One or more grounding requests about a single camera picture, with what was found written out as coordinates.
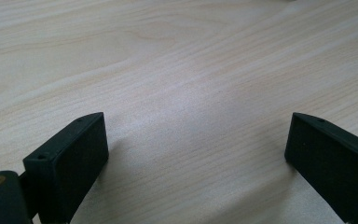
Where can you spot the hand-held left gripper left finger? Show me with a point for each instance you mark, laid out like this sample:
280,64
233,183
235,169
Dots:
65,168

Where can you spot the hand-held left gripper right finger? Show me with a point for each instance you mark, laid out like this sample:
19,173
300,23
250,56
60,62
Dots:
332,165

